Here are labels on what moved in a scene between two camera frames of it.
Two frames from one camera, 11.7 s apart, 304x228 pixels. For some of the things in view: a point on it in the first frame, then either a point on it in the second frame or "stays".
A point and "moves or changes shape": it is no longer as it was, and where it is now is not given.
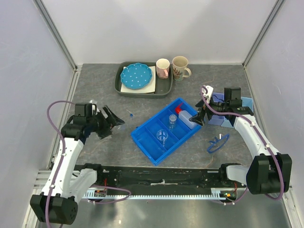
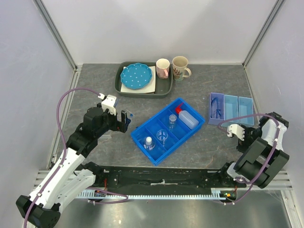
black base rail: x=160 y=178 stays
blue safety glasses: x=217 y=144 moves or changes shape
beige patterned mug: x=179 y=63 stays
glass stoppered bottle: x=172 y=119 stays
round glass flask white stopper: x=92 y=101 to x=149 y=145
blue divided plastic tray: x=162 y=134 stays
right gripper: x=199 y=118 to x=242 y=146
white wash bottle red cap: x=185 y=117 stays
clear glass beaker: x=162 y=135 stays
